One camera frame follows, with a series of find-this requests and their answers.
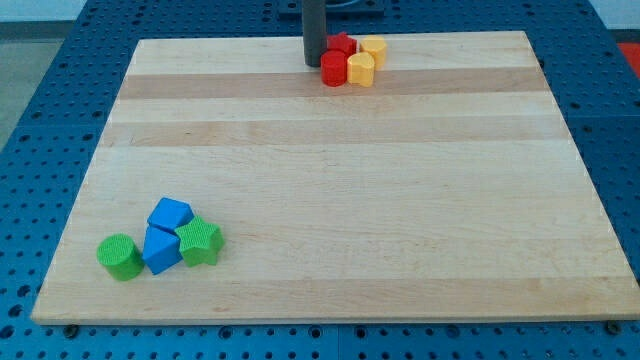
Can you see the green cylinder block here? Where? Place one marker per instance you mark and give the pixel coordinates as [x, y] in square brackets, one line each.
[120, 257]

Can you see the wooden board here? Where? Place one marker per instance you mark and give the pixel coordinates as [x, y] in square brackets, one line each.
[451, 190]

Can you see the green star block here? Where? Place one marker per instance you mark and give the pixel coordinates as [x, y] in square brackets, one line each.
[200, 242]

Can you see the red star block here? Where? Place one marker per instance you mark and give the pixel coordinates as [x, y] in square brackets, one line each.
[342, 42]

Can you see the red cylinder block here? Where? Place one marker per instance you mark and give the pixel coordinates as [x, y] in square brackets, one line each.
[334, 68]

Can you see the yellow hexagon block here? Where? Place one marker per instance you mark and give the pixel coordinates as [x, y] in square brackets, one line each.
[376, 46]

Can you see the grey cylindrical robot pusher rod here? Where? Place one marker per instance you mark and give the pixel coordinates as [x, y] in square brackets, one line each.
[313, 20]

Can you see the blue cube block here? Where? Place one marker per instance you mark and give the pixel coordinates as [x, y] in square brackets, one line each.
[169, 214]

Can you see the blue triangle block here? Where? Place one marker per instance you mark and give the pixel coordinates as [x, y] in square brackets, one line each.
[161, 250]

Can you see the yellow heart block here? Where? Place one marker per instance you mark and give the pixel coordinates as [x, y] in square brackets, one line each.
[361, 69]

